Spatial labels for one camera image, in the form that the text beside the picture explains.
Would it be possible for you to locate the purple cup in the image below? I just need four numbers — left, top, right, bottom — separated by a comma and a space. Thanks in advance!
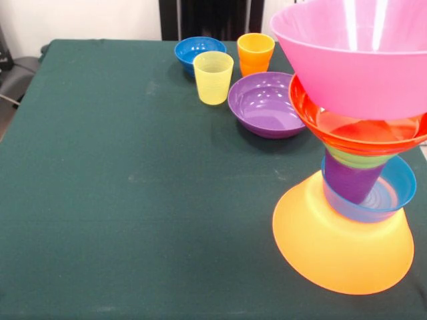
323, 150, 384, 205

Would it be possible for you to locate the green bowl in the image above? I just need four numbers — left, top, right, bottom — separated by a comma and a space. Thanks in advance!
324, 143, 394, 169

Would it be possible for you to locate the red bowl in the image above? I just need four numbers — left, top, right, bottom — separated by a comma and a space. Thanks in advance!
288, 73, 427, 157

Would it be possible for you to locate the large yellow-orange bowl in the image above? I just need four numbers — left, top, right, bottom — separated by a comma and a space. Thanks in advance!
272, 169, 416, 296

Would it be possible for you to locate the pink bowl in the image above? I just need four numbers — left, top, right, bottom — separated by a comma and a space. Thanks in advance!
269, 0, 427, 121

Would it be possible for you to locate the light blue bowl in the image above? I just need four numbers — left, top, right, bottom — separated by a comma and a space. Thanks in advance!
320, 155, 418, 224

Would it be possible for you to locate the purple bowl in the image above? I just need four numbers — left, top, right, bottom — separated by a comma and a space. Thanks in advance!
228, 71, 307, 139

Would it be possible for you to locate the yellow cup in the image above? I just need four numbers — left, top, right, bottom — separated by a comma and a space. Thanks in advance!
193, 51, 235, 106

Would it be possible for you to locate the dark green tablecloth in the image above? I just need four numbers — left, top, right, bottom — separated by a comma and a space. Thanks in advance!
0, 39, 427, 320

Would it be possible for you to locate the dark blue bowl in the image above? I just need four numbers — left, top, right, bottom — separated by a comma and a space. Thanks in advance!
173, 36, 228, 77

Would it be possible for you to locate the orange cup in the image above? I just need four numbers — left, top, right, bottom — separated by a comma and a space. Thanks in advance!
236, 32, 276, 77

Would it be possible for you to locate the grey office chair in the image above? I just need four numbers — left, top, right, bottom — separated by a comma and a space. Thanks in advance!
0, 55, 43, 101

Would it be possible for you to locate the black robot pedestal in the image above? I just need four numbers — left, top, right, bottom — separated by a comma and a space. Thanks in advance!
159, 0, 265, 41

